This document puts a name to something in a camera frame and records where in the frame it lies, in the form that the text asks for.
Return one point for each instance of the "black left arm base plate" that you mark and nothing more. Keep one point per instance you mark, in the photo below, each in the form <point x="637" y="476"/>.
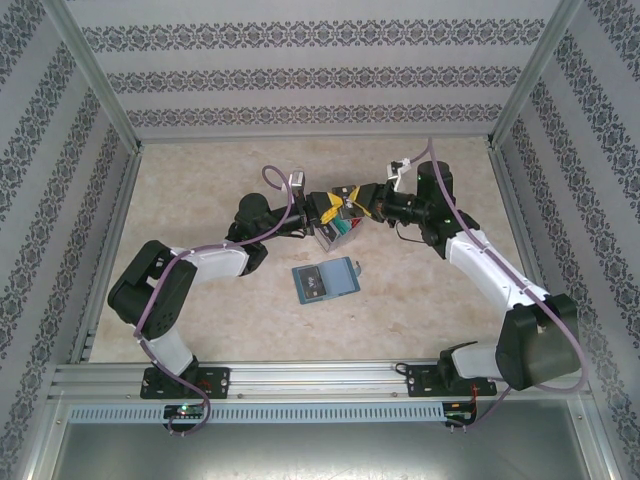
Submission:
<point x="217" y="382"/>

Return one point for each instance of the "teal credit card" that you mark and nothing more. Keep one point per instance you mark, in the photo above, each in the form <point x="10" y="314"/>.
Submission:
<point x="342" y="227"/>

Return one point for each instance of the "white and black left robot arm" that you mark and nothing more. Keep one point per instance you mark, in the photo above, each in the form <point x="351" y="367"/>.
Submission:
<point x="150" y="300"/>

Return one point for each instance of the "aluminium mounting rail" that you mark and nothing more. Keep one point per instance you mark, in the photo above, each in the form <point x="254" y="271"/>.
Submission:
<point x="315" y="380"/>

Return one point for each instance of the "aluminium back rail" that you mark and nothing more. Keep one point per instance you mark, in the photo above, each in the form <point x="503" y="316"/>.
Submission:
<point x="315" y="138"/>

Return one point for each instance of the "left controller circuit board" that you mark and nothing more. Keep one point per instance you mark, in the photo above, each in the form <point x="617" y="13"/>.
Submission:
<point x="186" y="412"/>

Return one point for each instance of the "red card with gold print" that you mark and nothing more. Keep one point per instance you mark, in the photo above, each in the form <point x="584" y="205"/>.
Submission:
<point x="356" y="223"/>

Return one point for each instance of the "clear acrylic card box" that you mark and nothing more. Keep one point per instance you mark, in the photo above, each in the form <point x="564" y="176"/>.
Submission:
<point x="332" y="246"/>

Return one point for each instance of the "aluminium frame post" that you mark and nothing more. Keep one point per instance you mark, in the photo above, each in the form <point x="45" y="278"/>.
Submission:
<point x="96" y="70"/>
<point x="535" y="70"/>

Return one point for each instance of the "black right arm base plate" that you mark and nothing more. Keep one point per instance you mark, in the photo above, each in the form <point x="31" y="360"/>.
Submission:
<point x="417" y="380"/>

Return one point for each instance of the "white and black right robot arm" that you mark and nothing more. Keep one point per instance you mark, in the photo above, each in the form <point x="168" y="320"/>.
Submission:
<point x="540" y="345"/>

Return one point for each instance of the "aluminium right frame post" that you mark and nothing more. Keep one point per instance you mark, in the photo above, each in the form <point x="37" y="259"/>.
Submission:
<point x="535" y="70"/>

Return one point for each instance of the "grey sheet metal panel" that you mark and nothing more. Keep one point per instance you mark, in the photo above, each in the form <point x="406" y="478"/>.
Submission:
<point x="320" y="452"/>

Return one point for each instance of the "aluminium right side rail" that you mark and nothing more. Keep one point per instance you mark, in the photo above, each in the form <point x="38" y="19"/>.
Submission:
<point x="506" y="190"/>

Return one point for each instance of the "right controller circuit board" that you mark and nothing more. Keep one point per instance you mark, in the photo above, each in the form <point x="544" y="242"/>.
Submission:
<point x="457" y="407"/>

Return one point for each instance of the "aluminium left frame post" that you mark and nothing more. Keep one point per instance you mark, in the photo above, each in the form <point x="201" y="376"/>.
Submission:
<point x="96" y="70"/>

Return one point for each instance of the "controller circuit board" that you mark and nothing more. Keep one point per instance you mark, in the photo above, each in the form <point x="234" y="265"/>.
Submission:
<point x="186" y="412"/>
<point x="457" y="407"/>

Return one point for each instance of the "blue card holder wallet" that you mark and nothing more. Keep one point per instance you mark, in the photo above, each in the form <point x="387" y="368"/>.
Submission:
<point x="342" y="277"/>

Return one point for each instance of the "aluminium left side rail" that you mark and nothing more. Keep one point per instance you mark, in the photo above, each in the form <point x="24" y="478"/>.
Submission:
<point x="81" y="350"/>

